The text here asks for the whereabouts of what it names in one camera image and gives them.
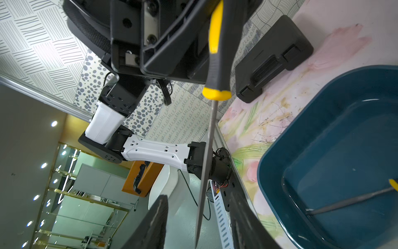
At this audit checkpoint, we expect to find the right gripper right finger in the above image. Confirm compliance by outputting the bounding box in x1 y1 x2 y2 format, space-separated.
230 193 280 249

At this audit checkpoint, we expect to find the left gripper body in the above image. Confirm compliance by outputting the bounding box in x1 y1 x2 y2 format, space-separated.
110 1 174 78

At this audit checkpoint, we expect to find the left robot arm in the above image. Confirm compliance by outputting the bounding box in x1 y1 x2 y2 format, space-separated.
62 1 215 137

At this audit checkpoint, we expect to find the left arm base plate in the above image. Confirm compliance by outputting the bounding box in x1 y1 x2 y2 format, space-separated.
212 168 247 213

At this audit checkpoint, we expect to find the black box lid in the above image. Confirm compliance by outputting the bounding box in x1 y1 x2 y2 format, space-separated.
235 15 314 103

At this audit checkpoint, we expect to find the teal plastic storage box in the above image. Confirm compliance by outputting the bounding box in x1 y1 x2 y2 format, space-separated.
257 65 398 249

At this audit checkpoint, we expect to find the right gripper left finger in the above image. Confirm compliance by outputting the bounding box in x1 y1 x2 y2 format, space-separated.
122 195 169 249

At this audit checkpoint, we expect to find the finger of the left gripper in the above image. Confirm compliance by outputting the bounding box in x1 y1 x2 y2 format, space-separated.
141 1 219 76

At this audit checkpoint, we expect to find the perforated cable duct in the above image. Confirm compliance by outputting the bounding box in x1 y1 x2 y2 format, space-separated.
209 180 234 249

